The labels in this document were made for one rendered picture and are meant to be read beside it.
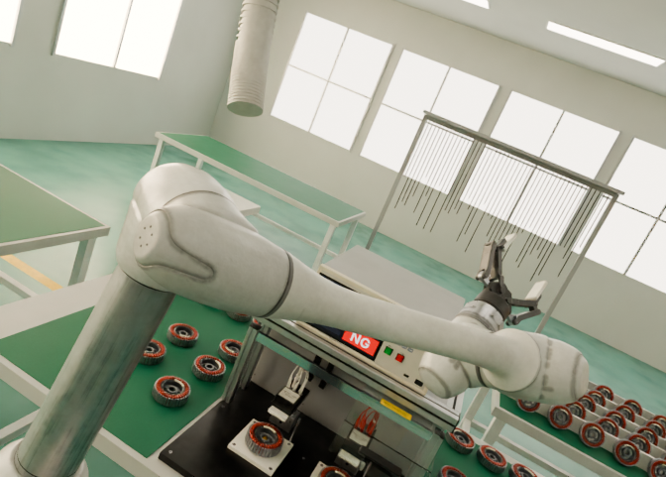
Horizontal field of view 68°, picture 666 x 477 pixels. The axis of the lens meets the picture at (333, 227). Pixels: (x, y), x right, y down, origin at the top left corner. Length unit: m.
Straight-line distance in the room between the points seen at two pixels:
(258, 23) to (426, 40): 5.68
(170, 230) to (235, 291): 0.11
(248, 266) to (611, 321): 7.62
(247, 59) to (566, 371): 1.86
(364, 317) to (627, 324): 7.47
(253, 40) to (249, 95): 0.26
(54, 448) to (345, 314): 0.50
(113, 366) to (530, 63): 7.28
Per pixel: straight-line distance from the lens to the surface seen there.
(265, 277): 0.62
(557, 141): 7.64
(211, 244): 0.59
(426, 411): 1.50
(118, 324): 0.81
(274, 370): 1.78
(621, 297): 8.01
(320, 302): 0.70
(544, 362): 0.88
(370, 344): 1.48
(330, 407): 1.75
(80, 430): 0.92
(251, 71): 2.30
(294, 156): 8.31
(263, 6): 2.41
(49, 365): 1.74
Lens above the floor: 1.80
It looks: 15 degrees down
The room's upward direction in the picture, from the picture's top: 23 degrees clockwise
